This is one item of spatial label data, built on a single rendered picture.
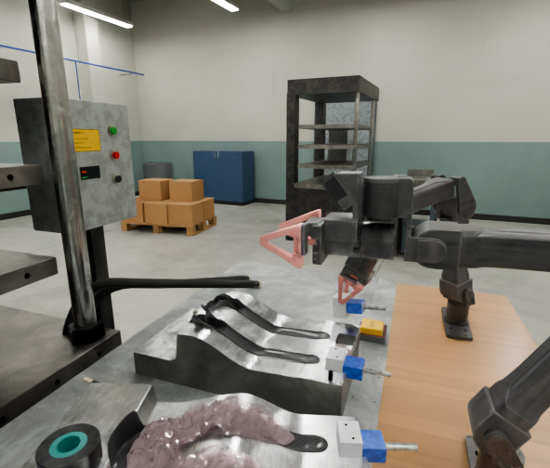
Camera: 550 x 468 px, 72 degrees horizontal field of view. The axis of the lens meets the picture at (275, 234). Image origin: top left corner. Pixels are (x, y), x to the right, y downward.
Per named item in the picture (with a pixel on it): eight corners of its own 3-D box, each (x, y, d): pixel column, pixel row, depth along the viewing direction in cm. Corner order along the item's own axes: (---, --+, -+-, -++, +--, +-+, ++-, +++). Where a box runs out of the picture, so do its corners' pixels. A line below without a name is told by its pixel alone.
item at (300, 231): (254, 222, 58) (314, 226, 55) (269, 214, 64) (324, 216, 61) (255, 265, 59) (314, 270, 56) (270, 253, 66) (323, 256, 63)
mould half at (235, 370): (358, 357, 99) (361, 309, 96) (340, 425, 76) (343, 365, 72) (192, 325, 116) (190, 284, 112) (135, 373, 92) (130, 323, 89)
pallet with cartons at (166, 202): (216, 224, 614) (215, 178, 596) (192, 236, 538) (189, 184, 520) (152, 219, 648) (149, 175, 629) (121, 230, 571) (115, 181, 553)
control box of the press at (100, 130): (164, 452, 168) (134, 104, 132) (115, 513, 141) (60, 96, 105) (124, 439, 175) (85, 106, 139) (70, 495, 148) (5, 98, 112)
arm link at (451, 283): (458, 305, 110) (456, 199, 100) (439, 297, 116) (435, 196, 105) (472, 298, 113) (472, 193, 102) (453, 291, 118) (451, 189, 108)
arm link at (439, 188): (386, 206, 88) (475, 171, 99) (361, 201, 95) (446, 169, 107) (392, 254, 92) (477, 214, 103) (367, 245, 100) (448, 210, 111)
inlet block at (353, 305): (387, 315, 98) (386, 295, 97) (384, 321, 93) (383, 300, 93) (338, 311, 104) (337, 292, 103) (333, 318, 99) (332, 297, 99)
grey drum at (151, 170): (176, 203, 808) (173, 162, 786) (176, 208, 753) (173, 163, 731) (146, 204, 793) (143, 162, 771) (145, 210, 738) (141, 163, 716)
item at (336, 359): (390, 379, 80) (392, 357, 78) (389, 394, 75) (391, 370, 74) (329, 367, 84) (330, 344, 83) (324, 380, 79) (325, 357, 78)
